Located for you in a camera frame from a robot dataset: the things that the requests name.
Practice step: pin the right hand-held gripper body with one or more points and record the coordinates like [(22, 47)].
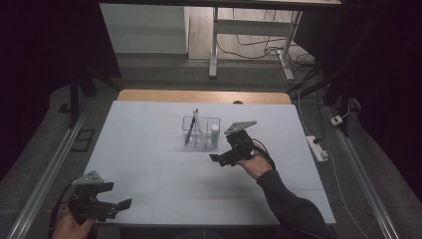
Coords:
[(240, 146)]

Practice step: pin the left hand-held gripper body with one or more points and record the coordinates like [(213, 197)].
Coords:
[(88, 202)]

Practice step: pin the clear plastic pen organizer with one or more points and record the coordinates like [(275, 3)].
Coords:
[(206, 137)]

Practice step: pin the green and white glue stick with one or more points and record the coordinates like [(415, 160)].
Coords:
[(215, 132)]

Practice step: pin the blue pen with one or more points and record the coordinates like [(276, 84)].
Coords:
[(190, 129)]

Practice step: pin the person's right hand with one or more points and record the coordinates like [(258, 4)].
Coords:
[(257, 164)]

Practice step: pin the person's left hand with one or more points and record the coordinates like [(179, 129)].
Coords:
[(70, 227)]

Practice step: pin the dark table grommet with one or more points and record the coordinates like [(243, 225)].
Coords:
[(238, 102)]

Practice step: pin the white table cover sheet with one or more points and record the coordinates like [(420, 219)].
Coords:
[(149, 166)]

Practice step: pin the black floor socket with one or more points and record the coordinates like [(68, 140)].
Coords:
[(83, 140)]

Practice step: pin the white power strip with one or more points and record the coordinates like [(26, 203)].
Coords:
[(316, 148)]

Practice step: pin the small white adapter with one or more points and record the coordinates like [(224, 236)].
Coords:
[(336, 120)]

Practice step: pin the black stand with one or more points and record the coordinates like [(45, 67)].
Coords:
[(341, 96), (74, 99)]

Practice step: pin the white cabinet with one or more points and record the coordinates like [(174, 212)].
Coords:
[(146, 30)]

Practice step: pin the metal floor rail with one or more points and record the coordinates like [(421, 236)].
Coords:
[(361, 179), (46, 179)]

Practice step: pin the white desk frame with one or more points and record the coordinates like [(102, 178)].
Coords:
[(214, 49)]

